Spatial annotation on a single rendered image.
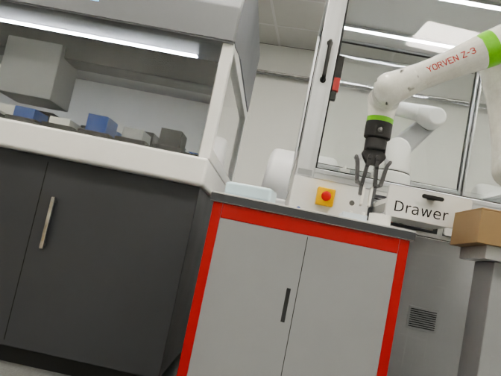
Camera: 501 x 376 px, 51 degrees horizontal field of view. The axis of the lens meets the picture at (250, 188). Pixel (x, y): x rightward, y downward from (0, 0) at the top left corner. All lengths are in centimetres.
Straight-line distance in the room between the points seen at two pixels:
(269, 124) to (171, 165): 373
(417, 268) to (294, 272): 79
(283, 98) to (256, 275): 425
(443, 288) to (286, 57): 402
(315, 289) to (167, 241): 68
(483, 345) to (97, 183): 145
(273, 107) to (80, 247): 389
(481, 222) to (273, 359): 72
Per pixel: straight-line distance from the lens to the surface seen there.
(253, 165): 557
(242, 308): 159
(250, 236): 158
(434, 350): 230
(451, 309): 230
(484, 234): 164
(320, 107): 226
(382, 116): 185
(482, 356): 172
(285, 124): 563
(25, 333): 221
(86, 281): 210
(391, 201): 189
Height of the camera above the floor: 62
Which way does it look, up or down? 6 degrees up
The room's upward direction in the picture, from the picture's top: 12 degrees clockwise
